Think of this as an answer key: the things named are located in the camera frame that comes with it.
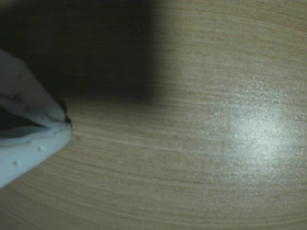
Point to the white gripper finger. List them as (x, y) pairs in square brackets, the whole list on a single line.
[(28, 153), (28, 91)]

